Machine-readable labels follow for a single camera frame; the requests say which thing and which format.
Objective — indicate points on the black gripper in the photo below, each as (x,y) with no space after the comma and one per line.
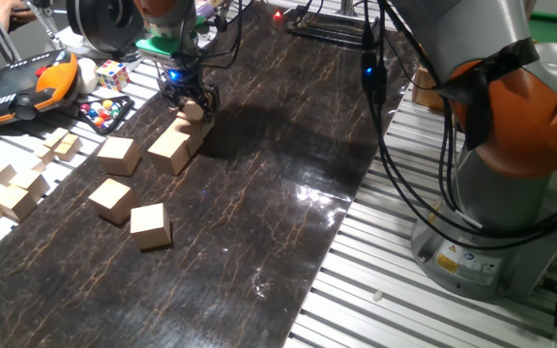
(182,77)

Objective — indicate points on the large wooden cube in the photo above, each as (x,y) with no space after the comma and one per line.
(151,226)
(184,129)
(119,155)
(112,200)
(167,157)
(192,112)

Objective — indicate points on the silver orange robot arm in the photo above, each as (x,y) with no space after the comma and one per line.
(491,203)

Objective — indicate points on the pile of spare wooden blocks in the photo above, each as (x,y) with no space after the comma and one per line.
(22,157)

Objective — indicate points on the person hand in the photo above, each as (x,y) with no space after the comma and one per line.
(10,12)

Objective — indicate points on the green mounting plate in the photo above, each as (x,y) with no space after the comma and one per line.
(157,46)

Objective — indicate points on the blue billiard ball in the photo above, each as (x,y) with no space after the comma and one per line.
(92,114)
(116,106)

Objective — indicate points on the green billiard ball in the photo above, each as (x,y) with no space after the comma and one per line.
(114,114)

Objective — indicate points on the rubiks cube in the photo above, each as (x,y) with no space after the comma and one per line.
(112,75)

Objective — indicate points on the yellow billiard ball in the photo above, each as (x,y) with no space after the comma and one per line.
(108,104)

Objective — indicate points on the red billiard ball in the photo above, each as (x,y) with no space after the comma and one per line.
(105,116)

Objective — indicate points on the black triangle ball rack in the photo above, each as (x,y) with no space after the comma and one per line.
(107,131)

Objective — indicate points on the orange billiard ball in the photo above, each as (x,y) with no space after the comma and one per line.
(98,122)

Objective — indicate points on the white billiard ball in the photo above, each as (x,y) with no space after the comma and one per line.
(96,106)

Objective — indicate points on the maroon billiard ball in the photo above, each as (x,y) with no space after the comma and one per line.
(85,107)

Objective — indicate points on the white round ball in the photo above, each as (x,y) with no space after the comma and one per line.
(86,75)

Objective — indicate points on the dark marble pattern mat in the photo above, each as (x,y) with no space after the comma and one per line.
(269,193)

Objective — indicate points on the black orange teach pendant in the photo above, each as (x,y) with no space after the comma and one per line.
(22,92)

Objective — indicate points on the black connector blue light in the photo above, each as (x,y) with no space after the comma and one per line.
(368,72)

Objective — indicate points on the metal stand pole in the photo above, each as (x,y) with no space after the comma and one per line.
(347,6)

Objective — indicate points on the small white scrap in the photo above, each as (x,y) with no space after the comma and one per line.
(378,295)

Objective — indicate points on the green plastic bin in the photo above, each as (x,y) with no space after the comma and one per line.
(549,29)

